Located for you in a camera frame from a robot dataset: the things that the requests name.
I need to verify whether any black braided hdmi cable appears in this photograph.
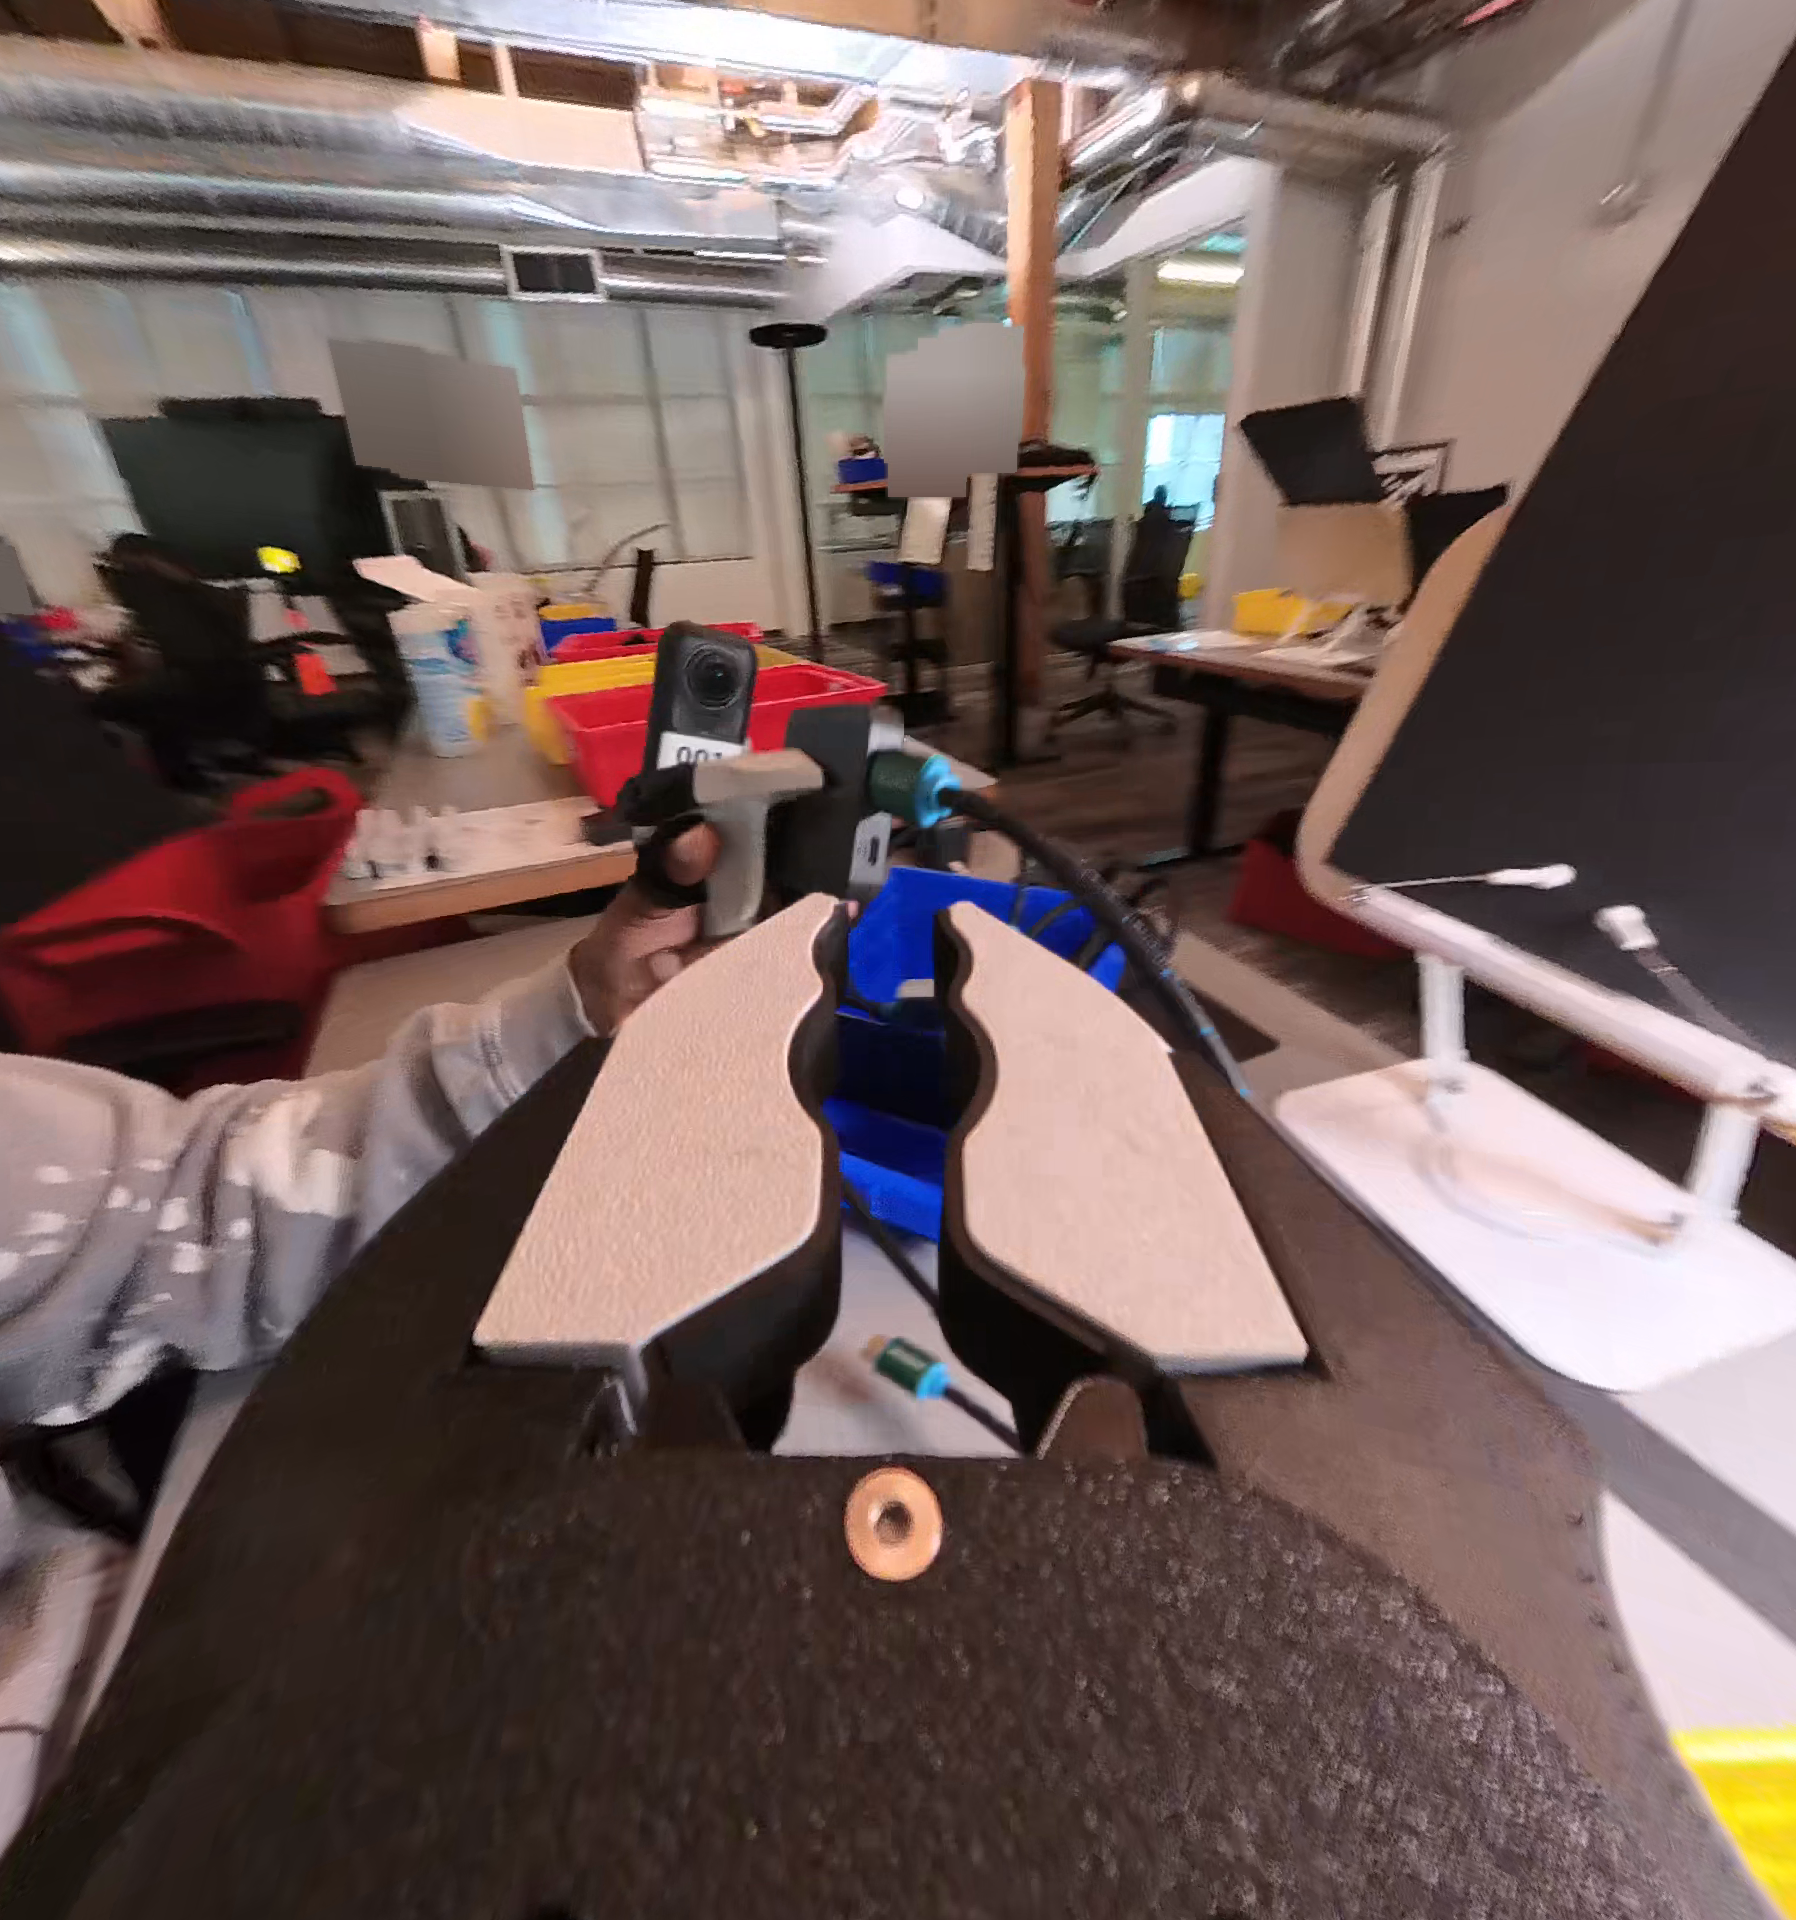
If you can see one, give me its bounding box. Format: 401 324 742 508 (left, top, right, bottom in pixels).
839 750 1260 1458

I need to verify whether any red fabric bag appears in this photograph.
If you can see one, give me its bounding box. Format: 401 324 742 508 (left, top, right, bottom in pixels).
0 769 370 1056

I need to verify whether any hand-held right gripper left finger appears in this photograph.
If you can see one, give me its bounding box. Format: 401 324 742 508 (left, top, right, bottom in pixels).
470 893 856 1451

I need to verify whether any wooden office desk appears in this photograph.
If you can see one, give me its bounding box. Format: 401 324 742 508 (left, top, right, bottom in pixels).
1105 627 1385 876

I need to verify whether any blue office chair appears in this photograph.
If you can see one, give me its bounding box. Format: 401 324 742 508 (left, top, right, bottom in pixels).
864 558 956 727

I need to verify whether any black board with wooden edge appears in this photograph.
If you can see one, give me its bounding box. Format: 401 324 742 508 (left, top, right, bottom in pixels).
1236 395 1390 510
1294 0 1796 1151

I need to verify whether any blue plastic bin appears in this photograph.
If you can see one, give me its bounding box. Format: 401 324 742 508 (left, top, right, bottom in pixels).
820 866 1141 1244

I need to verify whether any person's left hand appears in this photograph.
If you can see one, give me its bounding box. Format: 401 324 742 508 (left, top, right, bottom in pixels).
569 822 758 1040

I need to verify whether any red plastic bin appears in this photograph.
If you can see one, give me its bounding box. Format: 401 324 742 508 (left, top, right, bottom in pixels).
550 664 891 812

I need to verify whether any white board stand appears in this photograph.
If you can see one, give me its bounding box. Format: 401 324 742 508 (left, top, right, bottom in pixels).
1271 863 1796 1401

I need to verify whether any yellow plastic bin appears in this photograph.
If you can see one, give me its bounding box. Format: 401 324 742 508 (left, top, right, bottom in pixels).
520 648 664 763
1230 588 1360 642
1666 1723 1796 1920

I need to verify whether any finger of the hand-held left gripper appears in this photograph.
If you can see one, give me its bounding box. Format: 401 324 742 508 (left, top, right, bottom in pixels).
683 749 830 804

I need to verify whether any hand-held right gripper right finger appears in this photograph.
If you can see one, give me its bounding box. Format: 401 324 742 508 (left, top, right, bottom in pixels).
932 900 1313 1454

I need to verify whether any red floor container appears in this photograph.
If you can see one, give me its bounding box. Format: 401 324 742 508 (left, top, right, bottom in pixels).
1225 837 1385 967

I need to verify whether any wipes canister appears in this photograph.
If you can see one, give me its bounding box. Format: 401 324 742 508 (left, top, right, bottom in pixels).
389 600 498 763

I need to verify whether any person's left forearm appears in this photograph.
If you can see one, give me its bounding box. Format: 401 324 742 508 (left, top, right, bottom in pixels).
0 960 609 1428

